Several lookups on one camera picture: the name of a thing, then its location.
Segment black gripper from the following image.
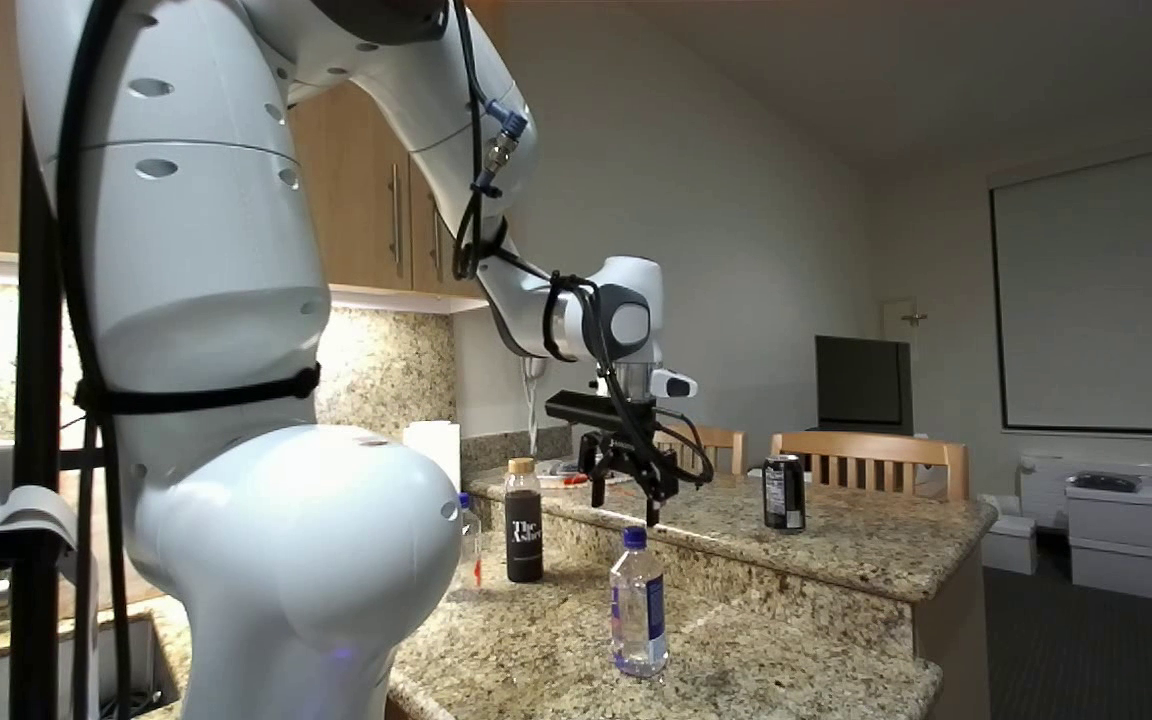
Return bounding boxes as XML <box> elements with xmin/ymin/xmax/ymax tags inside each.
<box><xmin>577</xmin><ymin>426</ymin><xmax>684</xmax><ymax>533</ymax></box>

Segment clear water bottle blue cap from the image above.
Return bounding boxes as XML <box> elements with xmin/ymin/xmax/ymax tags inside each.
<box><xmin>602</xmin><ymin>525</ymin><xmax>676</xmax><ymax>686</ymax></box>

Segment dark drink bottle yellow cap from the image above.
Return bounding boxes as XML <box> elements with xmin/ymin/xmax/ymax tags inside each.
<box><xmin>503</xmin><ymin>454</ymin><xmax>547</xmax><ymax>587</ymax></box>

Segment small clear bottle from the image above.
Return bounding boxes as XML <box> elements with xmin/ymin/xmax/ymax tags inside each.
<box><xmin>446</xmin><ymin>490</ymin><xmax>489</xmax><ymax>592</ymax></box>

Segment plate with red items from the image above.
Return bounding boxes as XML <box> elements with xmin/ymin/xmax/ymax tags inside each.
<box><xmin>530</xmin><ymin>449</ymin><xmax>596</xmax><ymax>493</ymax></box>

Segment black drink can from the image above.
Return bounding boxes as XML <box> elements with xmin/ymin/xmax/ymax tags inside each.
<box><xmin>760</xmin><ymin>454</ymin><xmax>810</xmax><ymax>538</ymax></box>

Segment white paper towel roll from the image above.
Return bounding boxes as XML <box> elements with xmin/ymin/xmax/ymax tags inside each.
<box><xmin>398</xmin><ymin>417</ymin><xmax>464</xmax><ymax>493</ymax></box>

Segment black monitor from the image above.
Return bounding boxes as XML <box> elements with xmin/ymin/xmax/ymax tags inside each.
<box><xmin>810</xmin><ymin>334</ymin><xmax>914</xmax><ymax>439</ymax></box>

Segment small white box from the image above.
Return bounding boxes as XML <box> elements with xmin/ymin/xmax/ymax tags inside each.
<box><xmin>980</xmin><ymin>493</ymin><xmax>1040</xmax><ymax>581</ymax></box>

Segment white printer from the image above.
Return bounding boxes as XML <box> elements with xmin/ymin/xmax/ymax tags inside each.
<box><xmin>1062</xmin><ymin>470</ymin><xmax>1152</xmax><ymax>609</ymax></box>

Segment white projector screen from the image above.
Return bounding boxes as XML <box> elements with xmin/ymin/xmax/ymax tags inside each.
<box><xmin>984</xmin><ymin>138</ymin><xmax>1152</xmax><ymax>439</ymax></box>

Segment black vertical pole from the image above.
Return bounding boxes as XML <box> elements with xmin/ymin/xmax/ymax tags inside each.
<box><xmin>9</xmin><ymin>118</ymin><xmax>67</xmax><ymax>720</ymax></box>

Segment white cloth strip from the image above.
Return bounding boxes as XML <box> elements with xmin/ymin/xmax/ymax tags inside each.
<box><xmin>0</xmin><ymin>479</ymin><xmax>79</xmax><ymax>581</ymax></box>

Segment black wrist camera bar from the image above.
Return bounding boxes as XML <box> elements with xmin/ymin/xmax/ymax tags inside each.
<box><xmin>544</xmin><ymin>389</ymin><xmax>648</xmax><ymax>433</ymax></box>

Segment wooden wall cabinets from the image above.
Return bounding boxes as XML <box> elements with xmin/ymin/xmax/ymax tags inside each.
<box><xmin>0</xmin><ymin>0</ymin><xmax>514</xmax><ymax>309</ymax></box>

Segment black strap around arm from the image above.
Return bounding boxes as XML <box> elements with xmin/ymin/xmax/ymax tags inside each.
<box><xmin>73</xmin><ymin>359</ymin><xmax>322</xmax><ymax>419</ymax></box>

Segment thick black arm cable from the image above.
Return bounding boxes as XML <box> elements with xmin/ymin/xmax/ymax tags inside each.
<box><xmin>52</xmin><ymin>0</ymin><xmax>538</xmax><ymax>720</ymax></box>

